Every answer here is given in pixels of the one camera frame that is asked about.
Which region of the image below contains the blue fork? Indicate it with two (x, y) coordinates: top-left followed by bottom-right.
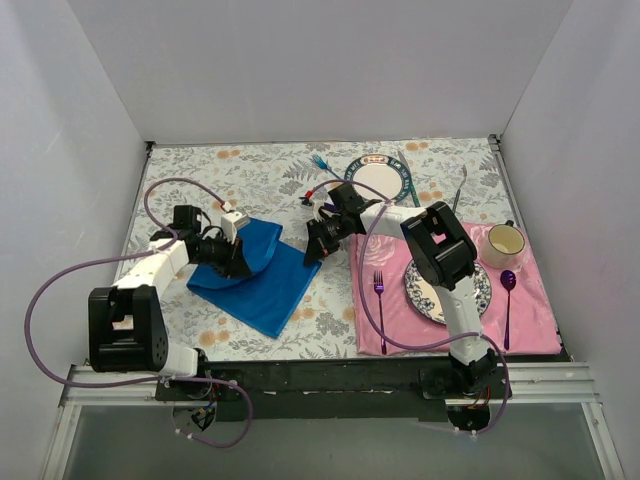
(311, 154), (343, 180)

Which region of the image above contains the teal handled knife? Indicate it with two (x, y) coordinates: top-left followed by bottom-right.
(397, 150), (421, 207)

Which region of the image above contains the cream ceramic mug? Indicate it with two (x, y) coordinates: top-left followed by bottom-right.
(480, 220), (526, 269)

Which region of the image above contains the purple metallic spoon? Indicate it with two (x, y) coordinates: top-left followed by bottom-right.
(500, 270), (517, 351)

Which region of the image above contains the white plate teal rim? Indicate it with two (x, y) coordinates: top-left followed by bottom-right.
(344, 154), (409, 202)

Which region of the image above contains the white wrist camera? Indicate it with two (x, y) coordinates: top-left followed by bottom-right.
(220, 210), (250, 244)
(299, 191), (328, 221)

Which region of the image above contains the aluminium frame rail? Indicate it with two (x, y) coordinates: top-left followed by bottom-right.
(44, 358), (624, 479)

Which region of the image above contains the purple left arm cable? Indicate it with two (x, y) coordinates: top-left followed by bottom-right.
(23, 177), (254, 447)

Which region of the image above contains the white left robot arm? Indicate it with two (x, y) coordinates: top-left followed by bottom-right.
(88, 205), (252, 400)

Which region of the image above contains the blue floral dinner plate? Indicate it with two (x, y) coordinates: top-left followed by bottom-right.
(404, 260), (492, 325)

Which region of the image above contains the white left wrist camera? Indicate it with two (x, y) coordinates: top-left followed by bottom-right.
(220, 210), (250, 244)

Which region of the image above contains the purple metallic fork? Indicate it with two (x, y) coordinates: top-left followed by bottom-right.
(373, 270), (388, 355)

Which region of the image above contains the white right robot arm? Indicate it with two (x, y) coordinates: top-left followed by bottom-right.
(300, 180), (500, 398)

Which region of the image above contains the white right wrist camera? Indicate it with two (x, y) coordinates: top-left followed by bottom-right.
(299, 191), (328, 221)

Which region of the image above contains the blue satin napkin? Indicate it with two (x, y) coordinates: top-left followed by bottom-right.
(187, 218), (321, 338)

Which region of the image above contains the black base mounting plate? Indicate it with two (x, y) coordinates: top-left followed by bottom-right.
(154, 357), (511, 424)

